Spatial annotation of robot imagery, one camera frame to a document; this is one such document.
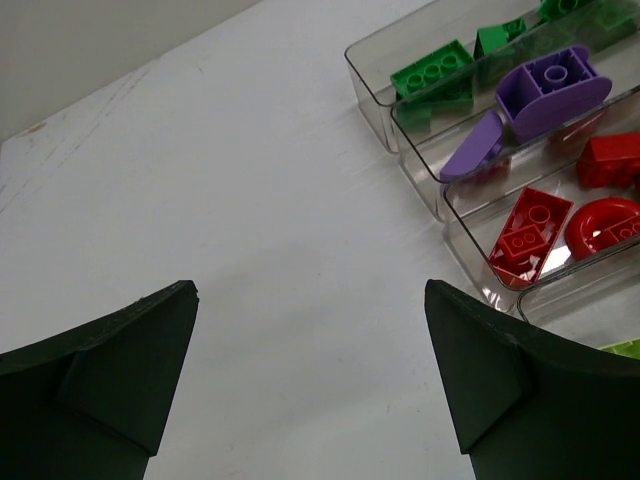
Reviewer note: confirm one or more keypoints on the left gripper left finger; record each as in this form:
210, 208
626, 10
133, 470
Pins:
93, 402

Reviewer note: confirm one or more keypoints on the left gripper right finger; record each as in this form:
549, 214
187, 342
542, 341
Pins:
526, 403

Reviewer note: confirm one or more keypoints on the green and lime brick top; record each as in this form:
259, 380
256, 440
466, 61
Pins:
628, 348

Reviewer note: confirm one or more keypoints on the red rectangular lego brick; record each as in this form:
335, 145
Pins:
528, 237

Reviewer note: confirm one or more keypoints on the red arch lego brick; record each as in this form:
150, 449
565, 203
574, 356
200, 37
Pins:
600, 224

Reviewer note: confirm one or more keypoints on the red lego cluster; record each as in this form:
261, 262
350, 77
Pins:
610, 161

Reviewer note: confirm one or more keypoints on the purple lego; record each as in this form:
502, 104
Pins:
482, 144

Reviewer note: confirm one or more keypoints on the purple lotus lego brick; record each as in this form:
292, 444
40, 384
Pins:
541, 94

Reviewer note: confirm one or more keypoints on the dark green angled brick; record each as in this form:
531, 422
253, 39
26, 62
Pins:
430, 69

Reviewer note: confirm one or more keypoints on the green square brick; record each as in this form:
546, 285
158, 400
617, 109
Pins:
601, 24

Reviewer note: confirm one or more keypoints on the clear bin first row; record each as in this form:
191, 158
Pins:
373, 59

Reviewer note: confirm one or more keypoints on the small green brick in bin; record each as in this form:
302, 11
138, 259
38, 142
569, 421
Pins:
551, 10

